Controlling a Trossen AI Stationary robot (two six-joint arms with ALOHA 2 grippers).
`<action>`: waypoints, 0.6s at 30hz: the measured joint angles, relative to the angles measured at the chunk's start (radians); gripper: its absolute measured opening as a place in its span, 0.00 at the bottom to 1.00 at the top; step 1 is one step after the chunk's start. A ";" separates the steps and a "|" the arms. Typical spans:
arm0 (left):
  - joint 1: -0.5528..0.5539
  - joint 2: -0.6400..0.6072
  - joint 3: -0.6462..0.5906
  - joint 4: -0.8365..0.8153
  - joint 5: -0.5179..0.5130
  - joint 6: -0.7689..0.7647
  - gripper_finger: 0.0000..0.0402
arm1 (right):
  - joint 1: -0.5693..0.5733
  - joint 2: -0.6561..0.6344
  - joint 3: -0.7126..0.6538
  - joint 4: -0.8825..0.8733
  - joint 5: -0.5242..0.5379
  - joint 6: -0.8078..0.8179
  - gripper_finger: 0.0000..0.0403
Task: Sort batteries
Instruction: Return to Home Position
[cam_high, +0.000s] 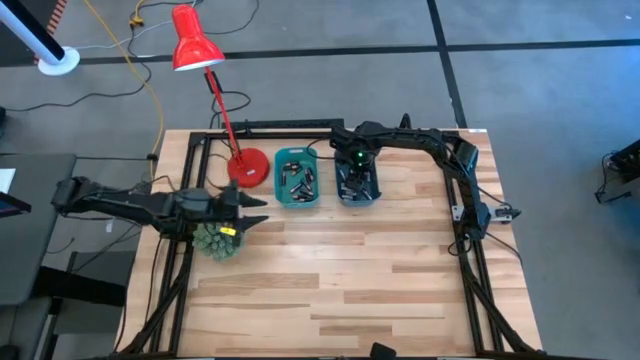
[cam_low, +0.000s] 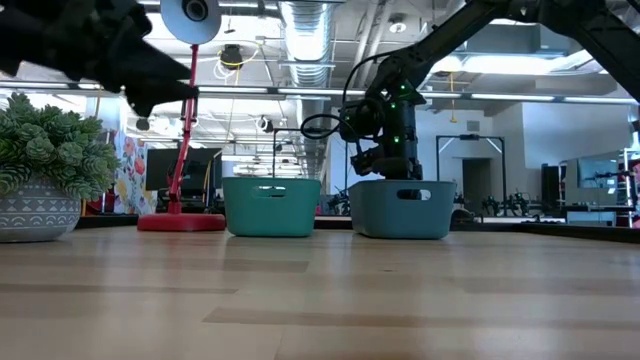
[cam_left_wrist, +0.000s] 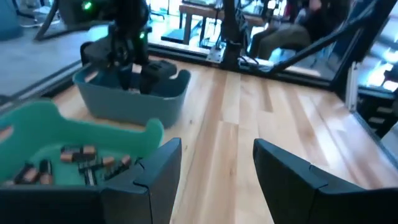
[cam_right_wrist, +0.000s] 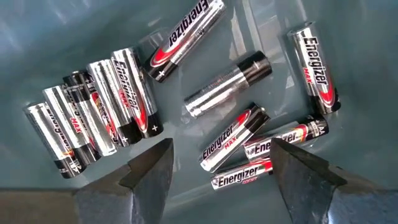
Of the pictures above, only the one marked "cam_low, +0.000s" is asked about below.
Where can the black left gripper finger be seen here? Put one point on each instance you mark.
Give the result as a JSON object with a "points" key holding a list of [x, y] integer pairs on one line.
{"points": [[160, 97], [167, 65]]}

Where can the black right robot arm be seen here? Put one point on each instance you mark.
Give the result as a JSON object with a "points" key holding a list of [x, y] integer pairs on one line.
{"points": [[590, 30]]}

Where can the blue plastic bin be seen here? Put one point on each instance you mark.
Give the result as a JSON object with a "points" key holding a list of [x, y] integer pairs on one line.
{"points": [[400, 220]]}

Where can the ceiling light strip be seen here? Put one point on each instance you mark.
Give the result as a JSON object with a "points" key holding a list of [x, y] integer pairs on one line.
{"points": [[442, 95], [90, 86], [320, 92]]}

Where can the black computer monitor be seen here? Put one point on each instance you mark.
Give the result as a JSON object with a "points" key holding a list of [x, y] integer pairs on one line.
{"points": [[160, 170]]}

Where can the floral poster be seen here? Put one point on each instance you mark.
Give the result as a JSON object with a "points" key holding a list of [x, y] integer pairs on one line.
{"points": [[130, 170]]}

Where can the potted artificial succulent plant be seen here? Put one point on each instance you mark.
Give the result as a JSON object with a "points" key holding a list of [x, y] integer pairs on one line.
{"points": [[50, 150]]}

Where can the red desk lamp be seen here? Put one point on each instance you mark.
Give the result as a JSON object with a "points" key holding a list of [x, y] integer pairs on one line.
{"points": [[180, 222]]}

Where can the green plastic bin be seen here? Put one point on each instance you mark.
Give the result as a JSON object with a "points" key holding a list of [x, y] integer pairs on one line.
{"points": [[272, 215]]}

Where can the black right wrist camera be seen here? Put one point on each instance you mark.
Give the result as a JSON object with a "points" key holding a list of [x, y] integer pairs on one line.
{"points": [[362, 120]]}

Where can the silver ventilation duct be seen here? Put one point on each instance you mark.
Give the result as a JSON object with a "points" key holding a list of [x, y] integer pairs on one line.
{"points": [[450, 50], [307, 50]]}

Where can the black aluminium table frame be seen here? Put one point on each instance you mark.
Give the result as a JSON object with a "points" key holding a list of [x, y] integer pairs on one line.
{"points": [[110, 221]]}

